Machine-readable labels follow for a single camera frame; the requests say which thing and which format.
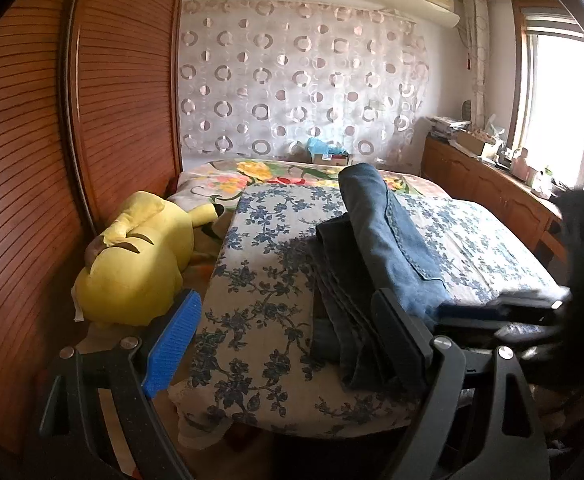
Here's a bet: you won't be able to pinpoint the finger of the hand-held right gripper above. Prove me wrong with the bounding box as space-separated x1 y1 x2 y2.
434 286 573 322
494 321 560 348

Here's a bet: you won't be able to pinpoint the colourful flower print blanket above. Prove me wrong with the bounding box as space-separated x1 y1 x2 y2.
167 159 453 266

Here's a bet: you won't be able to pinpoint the wooden slatted wardrobe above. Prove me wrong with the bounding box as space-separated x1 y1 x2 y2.
0 0 190 461

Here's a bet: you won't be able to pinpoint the blue denim pants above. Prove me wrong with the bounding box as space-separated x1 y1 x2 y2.
309 162 450 393

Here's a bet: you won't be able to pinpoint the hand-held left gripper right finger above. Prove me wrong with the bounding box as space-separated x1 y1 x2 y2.
372 287 553 480

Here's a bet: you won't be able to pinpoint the sheer circle pattern curtain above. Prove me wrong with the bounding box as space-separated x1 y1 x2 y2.
179 0 430 176

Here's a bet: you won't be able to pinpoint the window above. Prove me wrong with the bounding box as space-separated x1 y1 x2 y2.
512 0 584 191

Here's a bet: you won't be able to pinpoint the stack of papers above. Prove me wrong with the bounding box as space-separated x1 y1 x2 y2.
426 116 473 141

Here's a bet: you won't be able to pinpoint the long wooden cabinet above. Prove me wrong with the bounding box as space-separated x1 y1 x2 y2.
420 137 570 261

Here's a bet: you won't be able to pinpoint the tied pale window curtain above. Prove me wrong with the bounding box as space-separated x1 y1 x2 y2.
459 0 490 126

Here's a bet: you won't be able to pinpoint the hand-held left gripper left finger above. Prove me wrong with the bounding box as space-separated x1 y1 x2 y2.
39 287 203 480

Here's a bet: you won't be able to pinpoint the white blue floral sheet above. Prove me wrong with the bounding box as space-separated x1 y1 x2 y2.
167 182 570 448

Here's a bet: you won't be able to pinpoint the open cardboard box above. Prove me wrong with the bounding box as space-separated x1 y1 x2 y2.
457 129 500 158

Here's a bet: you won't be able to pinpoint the pink container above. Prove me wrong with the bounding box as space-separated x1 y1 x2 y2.
512 147 534 179

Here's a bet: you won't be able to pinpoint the yellow plush toy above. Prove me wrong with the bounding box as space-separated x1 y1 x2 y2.
72 191 225 331

